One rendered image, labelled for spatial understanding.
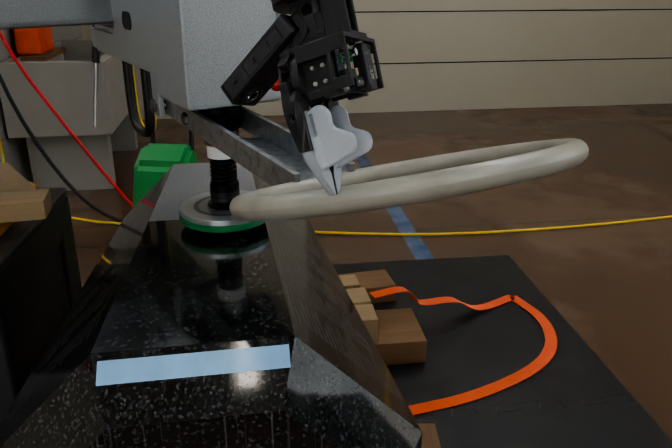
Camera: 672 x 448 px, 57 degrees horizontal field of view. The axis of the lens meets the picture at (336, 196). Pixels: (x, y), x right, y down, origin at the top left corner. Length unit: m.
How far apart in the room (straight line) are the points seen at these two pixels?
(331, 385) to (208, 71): 0.66
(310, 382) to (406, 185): 0.52
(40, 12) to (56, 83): 2.34
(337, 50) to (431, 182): 0.16
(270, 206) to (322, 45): 0.20
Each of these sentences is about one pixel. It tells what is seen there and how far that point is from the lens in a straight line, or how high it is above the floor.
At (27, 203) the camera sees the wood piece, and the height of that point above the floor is 0.83.
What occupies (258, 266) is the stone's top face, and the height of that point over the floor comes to 0.80.
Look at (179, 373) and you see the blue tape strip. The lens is 1.06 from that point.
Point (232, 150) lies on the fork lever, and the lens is 1.25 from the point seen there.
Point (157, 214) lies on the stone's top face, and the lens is 1.62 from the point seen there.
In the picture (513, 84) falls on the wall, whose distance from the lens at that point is 6.87.
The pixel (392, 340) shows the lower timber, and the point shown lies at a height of 0.11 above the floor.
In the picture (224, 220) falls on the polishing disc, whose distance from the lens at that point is 1.41.
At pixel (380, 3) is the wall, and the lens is 6.34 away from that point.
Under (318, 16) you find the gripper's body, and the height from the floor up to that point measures 1.33.
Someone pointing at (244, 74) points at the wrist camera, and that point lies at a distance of 0.68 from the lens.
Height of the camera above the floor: 1.38
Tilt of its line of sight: 20 degrees down
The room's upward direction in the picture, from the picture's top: straight up
